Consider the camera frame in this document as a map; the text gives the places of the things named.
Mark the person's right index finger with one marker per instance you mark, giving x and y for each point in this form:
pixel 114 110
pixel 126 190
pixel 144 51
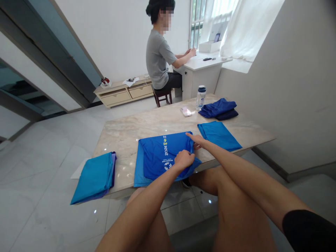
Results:
pixel 192 135

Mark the person's foot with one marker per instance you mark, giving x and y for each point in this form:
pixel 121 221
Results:
pixel 186 183

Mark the black remote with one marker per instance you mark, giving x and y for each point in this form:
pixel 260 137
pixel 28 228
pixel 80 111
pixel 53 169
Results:
pixel 207 59

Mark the pink phone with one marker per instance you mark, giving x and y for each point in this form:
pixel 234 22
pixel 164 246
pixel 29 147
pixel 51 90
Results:
pixel 185 110

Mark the person's left fingers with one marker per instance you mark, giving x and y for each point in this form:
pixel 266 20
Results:
pixel 187 155

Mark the clear water bottle blue cap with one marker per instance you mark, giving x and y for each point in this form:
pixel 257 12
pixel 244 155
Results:
pixel 201 98

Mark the person's right thumb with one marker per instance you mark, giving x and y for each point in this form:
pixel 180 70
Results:
pixel 196 147

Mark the white curtain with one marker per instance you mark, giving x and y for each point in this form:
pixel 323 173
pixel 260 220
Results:
pixel 244 29

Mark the folded light blue shirt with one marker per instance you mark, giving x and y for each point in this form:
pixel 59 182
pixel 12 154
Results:
pixel 219 136

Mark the white desk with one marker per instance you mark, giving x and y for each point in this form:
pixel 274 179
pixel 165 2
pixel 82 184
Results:
pixel 199 76

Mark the barred window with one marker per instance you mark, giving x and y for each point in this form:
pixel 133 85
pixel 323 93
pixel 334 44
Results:
pixel 199 18

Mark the blue printed shirt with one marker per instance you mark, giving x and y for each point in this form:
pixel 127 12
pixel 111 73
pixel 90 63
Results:
pixel 155 157

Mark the marble table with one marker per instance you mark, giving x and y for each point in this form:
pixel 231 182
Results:
pixel 147 126

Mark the pile of dark blue clothes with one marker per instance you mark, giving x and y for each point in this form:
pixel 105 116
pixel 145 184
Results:
pixel 219 109

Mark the person's left hand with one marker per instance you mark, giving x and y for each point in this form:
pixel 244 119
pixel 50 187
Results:
pixel 183 160

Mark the white box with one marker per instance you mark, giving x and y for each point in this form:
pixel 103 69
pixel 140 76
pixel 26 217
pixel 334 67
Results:
pixel 208 47

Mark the person's right hand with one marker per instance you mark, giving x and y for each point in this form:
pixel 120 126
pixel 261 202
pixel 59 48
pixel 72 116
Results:
pixel 202 142

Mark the stack of folded blue shirts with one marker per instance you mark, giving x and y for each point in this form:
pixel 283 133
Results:
pixel 92 178

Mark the dark wooden stool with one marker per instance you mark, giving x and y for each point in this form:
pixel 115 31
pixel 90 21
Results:
pixel 163 96

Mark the cream low cabinet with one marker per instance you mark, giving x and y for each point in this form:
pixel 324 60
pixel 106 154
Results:
pixel 118 94

